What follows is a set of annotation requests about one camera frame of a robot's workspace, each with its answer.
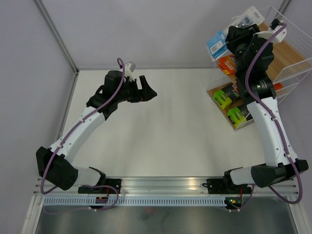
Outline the black green razor box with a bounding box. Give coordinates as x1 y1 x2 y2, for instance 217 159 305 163
227 104 253 130
213 84 241 110

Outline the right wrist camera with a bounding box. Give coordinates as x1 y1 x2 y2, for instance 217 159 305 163
256 19 287 44

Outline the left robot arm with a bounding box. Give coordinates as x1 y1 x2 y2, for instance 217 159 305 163
36 70 157 195

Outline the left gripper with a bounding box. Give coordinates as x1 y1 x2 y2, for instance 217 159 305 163
115 76 156 103

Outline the white Gillette razor pack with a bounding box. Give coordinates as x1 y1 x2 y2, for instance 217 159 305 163
206 6 265 62

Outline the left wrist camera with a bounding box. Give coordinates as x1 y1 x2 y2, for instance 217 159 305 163
125 61 136 81

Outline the white wire wooden shelf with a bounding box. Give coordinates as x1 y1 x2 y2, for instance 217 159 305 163
207 6 312 131

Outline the aluminium corner frame post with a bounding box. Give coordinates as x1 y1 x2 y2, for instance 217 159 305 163
32 0 79 75

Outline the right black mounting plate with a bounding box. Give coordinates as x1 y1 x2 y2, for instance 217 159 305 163
202 178 252 195

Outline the black mounting plate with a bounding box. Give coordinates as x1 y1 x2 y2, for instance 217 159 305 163
202 178 252 195
78 178 122 195

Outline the white slotted cable duct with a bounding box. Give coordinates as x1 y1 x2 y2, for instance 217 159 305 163
43 196 239 207

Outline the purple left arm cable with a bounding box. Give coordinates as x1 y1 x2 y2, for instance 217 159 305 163
40 58 126 215

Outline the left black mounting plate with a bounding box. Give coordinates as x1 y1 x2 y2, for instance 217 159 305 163
78 178 122 195

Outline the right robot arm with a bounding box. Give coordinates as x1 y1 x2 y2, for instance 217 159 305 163
222 22 309 193

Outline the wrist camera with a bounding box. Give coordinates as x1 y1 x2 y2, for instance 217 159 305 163
256 19 287 44
125 61 136 81

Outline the orange razor box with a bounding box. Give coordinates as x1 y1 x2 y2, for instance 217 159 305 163
273 82 284 92
217 54 235 75

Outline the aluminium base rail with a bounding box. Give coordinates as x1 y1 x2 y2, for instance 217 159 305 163
48 176 299 197

